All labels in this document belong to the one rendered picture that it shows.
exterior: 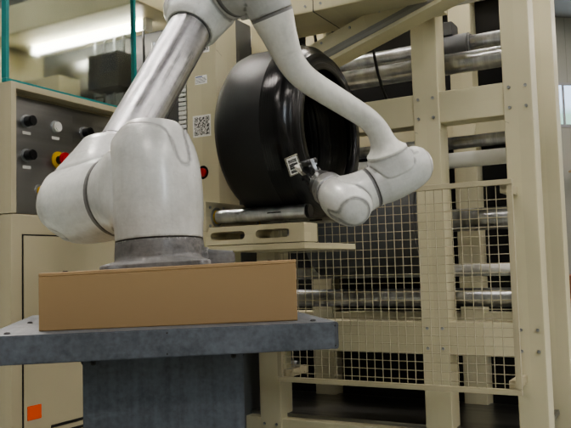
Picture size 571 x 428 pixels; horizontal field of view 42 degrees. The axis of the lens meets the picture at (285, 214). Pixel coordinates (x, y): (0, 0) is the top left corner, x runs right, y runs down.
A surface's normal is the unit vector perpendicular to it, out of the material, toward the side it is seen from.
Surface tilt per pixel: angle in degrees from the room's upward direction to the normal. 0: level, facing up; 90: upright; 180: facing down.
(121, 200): 90
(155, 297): 90
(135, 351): 90
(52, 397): 90
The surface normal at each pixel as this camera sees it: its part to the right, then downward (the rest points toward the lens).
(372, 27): -0.49, -0.05
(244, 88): -0.46, -0.41
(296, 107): 0.76, -0.09
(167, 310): 0.19, -0.07
